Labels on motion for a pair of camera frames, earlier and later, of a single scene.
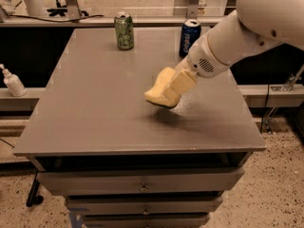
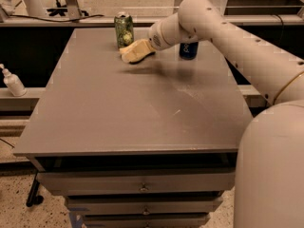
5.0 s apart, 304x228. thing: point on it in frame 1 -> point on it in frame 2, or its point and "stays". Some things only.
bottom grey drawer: (147, 221) stays
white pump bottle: (13, 83) stays
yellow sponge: (155, 94) -> (137, 50)
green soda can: (124, 30) stays
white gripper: (199, 62) -> (156, 38)
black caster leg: (33, 199) stays
